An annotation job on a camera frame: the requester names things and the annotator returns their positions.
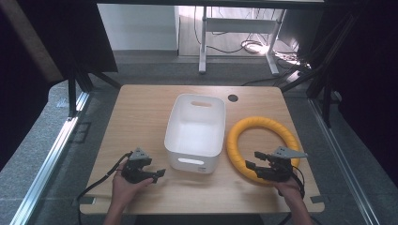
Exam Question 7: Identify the aluminium floor rail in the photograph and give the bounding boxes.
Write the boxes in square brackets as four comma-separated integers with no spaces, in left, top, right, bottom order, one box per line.
[8,90,92,225]
[308,97,381,225]

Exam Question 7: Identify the yellow ridged ring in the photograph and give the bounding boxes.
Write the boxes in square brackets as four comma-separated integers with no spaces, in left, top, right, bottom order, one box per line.
[225,115,301,186]

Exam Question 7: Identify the white plastic basket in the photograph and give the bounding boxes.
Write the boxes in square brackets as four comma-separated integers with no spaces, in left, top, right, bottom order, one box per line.
[163,93,227,175]

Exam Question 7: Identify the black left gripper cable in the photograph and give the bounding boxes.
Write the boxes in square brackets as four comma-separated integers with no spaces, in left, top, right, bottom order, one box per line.
[76,151,133,225]

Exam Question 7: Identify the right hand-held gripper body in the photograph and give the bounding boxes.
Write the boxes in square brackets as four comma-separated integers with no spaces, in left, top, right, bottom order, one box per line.
[255,145,309,184]

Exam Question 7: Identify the tangle of floor cables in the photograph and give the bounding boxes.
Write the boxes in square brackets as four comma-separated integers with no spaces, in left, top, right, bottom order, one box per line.
[240,38,313,70]

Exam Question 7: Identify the person's right hand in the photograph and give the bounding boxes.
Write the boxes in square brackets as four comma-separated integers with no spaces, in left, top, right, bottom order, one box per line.
[271,174,305,204]

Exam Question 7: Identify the white metal desk frame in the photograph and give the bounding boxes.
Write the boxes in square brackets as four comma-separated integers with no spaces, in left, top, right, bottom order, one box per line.
[198,6,287,77]

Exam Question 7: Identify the black metal stand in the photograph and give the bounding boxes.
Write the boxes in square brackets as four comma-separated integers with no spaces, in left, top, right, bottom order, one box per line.
[279,12,360,128]
[67,60,123,119]

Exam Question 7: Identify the brown wooden beam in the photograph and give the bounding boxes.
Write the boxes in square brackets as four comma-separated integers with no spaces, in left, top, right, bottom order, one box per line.
[0,0,65,84]

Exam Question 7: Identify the person's left hand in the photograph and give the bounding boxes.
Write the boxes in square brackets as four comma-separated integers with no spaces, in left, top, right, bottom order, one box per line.
[111,159,155,214]

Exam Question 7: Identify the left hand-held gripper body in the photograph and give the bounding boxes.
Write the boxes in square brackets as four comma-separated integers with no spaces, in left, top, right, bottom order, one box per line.
[120,147,154,185]

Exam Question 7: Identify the black curtain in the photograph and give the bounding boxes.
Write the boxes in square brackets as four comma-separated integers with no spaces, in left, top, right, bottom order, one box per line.
[0,0,119,172]
[308,0,398,188]

